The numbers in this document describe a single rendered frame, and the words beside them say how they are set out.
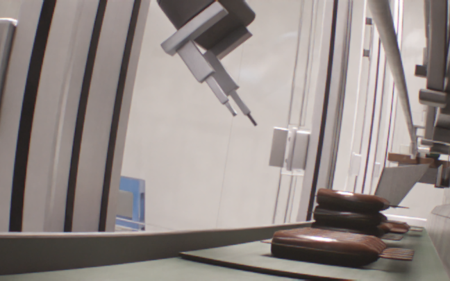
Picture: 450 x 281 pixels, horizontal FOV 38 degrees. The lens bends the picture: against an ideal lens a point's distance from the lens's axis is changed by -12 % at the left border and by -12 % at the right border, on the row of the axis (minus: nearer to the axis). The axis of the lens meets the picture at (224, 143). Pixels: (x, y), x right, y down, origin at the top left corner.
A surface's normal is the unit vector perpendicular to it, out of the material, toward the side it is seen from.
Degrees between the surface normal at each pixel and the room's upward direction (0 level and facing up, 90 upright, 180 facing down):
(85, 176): 90
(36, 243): 90
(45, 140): 90
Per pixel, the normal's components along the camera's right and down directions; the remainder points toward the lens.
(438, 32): -0.28, -0.05
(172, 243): 0.95, 0.14
